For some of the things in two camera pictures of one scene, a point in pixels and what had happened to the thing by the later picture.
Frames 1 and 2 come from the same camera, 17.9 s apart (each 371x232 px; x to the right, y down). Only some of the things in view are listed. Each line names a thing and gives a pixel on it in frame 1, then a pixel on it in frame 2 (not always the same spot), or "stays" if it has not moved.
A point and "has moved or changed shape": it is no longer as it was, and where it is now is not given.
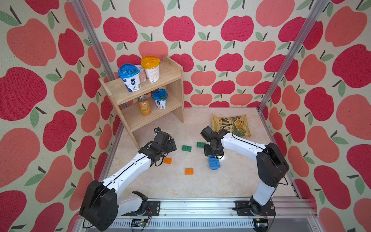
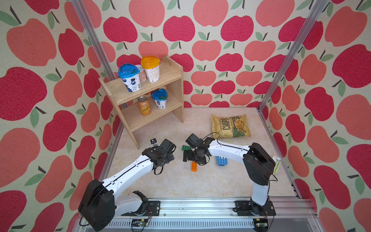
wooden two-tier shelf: x=171 y=75 stays
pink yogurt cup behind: x=142 y=74 stays
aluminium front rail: x=297 y=215 stays
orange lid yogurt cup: x=151 y=65 stays
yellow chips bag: x=236 y=124 stays
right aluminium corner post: x=312 y=17 stays
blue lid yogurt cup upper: x=130 y=74 stays
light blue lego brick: x=214 y=164 → x=221 y=161
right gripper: x=206 y=151 → x=200 y=160
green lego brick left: x=186 y=148 stays
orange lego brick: x=167 y=160 has moved or changed shape
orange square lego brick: x=189 y=171 → x=194 y=167
